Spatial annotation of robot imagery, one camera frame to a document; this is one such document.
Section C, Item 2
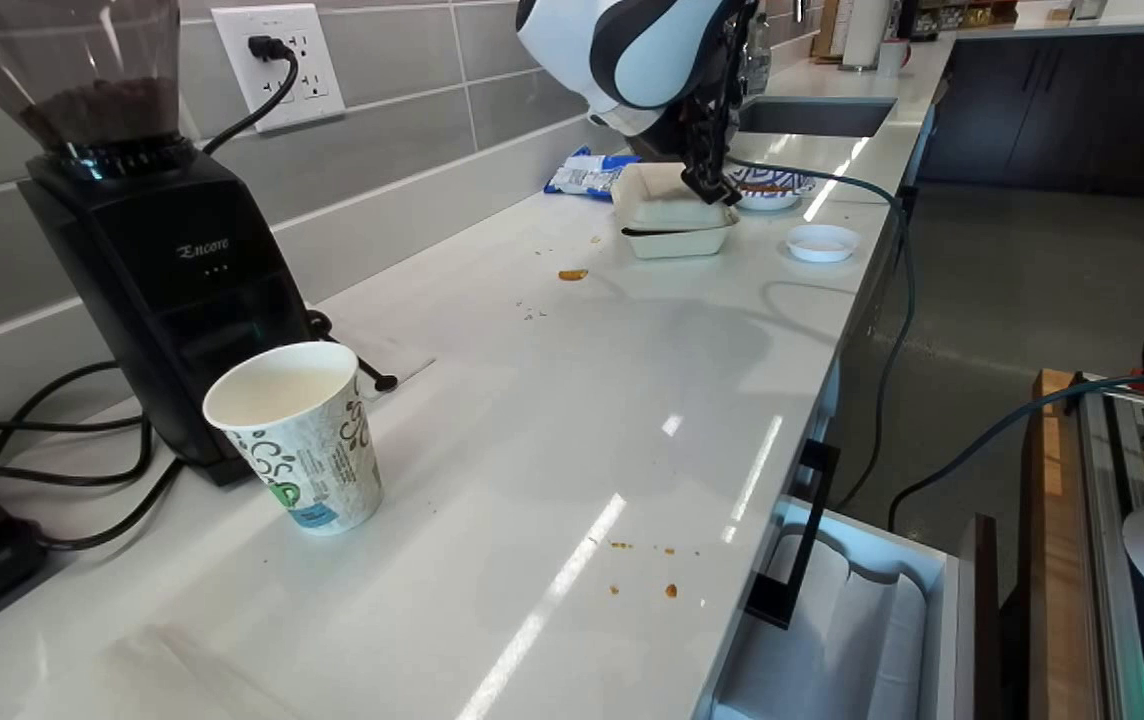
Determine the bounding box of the blue chips bag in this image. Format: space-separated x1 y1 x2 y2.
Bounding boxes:
545 147 637 208

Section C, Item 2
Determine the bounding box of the dark teal thin cable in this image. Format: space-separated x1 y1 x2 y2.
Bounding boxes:
727 155 925 511

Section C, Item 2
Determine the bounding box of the black looped cable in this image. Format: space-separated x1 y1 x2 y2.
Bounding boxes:
0 356 188 550

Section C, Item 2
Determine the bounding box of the black metal bracket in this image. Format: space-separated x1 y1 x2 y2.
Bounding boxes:
746 435 845 630

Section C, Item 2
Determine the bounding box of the aluminum rail frame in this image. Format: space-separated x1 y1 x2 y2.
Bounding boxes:
1076 385 1144 720

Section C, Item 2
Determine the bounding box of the dark sink basin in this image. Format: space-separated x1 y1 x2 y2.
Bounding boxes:
738 92 901 141

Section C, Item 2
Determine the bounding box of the black grinder power cord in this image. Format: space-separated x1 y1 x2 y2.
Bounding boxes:
201 32 305 155

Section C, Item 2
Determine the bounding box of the wooden board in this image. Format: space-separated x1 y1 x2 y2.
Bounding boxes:
1020 369 1110 720

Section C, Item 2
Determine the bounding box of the dark cabinet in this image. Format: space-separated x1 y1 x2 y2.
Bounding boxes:
925 18 1144 203

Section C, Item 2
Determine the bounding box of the black coffee grinder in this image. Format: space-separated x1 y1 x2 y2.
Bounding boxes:
0 0 325 489

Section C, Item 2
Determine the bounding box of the round translucent white lid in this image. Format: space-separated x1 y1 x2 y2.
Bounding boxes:
784 219 865 269

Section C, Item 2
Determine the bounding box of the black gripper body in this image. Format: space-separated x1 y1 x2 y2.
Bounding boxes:
647 72 750 173

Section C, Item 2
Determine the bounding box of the patterned paper cup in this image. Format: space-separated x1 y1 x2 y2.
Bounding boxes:
201 337 386 535

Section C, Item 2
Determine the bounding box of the white paper towel roll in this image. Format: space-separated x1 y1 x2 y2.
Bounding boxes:
835 0 901 72

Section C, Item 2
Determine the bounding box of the white wall outlet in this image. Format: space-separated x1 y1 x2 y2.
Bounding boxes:
207 0 348 134

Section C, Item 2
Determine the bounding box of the white plastic bin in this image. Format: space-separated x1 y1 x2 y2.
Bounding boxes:
705 494 984 720

